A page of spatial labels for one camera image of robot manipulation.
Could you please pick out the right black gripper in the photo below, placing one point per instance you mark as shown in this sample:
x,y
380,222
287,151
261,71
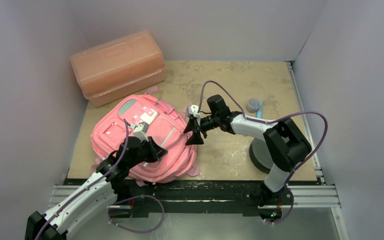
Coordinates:
x,y
197,125

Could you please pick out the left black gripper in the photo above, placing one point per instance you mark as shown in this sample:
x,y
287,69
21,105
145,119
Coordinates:
x,y
155,151

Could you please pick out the pink student backpack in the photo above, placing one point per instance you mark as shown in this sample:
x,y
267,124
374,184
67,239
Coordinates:
x,y
165,126

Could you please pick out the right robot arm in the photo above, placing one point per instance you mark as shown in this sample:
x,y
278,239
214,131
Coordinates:
x,y
285,142

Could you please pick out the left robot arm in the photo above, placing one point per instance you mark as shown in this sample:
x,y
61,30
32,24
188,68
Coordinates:
x,y
102,189

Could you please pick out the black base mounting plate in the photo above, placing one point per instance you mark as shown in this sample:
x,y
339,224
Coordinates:
x,y
202,197

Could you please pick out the dark grey tape roll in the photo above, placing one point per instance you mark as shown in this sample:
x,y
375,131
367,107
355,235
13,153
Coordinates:
x,y
260,155

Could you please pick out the light blue highlighter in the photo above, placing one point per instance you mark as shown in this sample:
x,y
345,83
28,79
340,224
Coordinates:
x,y
259,110

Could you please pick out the orange translucent plastic box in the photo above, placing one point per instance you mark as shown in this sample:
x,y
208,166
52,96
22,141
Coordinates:
x,y
119,68

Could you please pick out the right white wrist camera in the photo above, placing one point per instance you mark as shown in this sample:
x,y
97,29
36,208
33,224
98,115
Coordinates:
x,y
193,113

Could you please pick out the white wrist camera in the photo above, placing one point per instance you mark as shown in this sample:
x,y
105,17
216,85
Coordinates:
x,y
193,113
140,131

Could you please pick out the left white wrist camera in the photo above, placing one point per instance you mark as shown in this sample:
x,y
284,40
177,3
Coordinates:
x,y
140,131

